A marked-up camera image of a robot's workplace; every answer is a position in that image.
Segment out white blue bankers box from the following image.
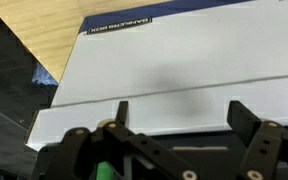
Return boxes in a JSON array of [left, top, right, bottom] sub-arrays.
[[25, 0, 288, 152]]

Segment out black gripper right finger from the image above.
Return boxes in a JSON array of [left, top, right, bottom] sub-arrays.
[[226, 99, 288, 180]]

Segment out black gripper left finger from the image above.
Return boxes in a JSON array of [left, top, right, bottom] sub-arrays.
[[30, 100, 198, 180]]

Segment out blue printed carton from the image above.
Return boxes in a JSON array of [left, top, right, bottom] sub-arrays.
[[31, 61, 59, 86]]

